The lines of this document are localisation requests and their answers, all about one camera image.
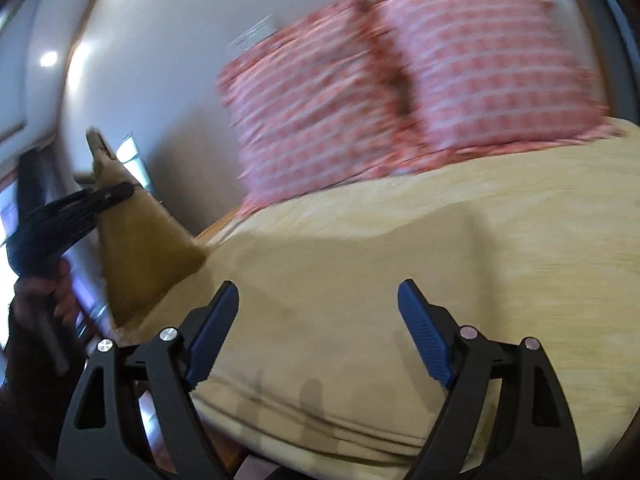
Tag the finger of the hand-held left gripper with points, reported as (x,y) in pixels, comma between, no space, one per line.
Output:
(112,195)

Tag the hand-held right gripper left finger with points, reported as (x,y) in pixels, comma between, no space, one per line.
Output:
(216,332)

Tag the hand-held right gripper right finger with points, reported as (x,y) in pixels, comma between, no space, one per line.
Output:
(425,332)

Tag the tan pants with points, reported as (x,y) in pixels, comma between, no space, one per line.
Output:
(137,232)

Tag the person's left hand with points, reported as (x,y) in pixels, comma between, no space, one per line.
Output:
(47,292)

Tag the window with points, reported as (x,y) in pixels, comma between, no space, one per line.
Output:
(132,157)

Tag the yellow bed blanket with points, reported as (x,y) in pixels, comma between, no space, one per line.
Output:
(400,270)

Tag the red patterned pillow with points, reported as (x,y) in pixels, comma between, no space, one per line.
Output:
(487,60)
(312,110)

